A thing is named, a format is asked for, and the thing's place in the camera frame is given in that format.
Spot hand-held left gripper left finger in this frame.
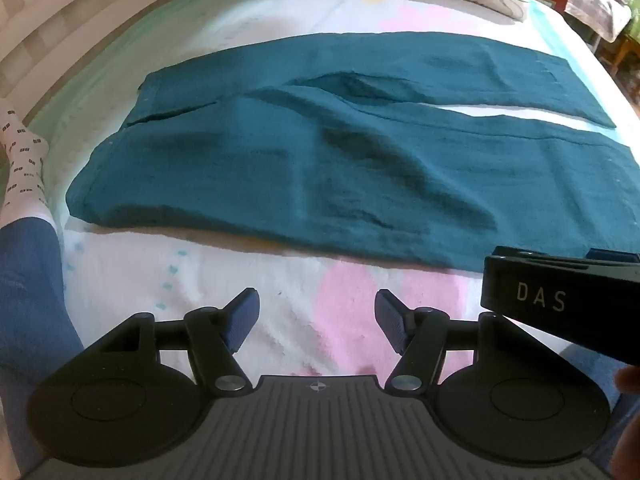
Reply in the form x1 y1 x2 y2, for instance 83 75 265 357
102 287 261 397

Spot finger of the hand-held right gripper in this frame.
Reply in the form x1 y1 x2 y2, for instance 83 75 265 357
492 245 640 267

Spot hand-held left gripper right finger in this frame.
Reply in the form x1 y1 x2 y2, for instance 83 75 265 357
375 289 506 395

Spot teal pants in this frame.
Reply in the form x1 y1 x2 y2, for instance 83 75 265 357
65 31 640 274

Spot person's right hand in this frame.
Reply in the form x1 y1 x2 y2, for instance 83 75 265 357
616 364 640 406

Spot wooden stool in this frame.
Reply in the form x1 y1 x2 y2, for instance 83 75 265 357
606 32 640 72

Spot person's left leg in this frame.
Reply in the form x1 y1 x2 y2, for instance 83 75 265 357
0 216 85 463

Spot green cloth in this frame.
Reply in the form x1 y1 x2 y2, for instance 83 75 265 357
620 5 640 46

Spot grey patterned cloth pile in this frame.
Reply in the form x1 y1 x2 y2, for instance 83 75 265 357
565 0 635 42

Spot white patterned sock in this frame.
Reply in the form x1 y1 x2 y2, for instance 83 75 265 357
0 99 57 223

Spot wooden bed frame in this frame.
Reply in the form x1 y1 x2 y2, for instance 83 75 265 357
0 0 131 128

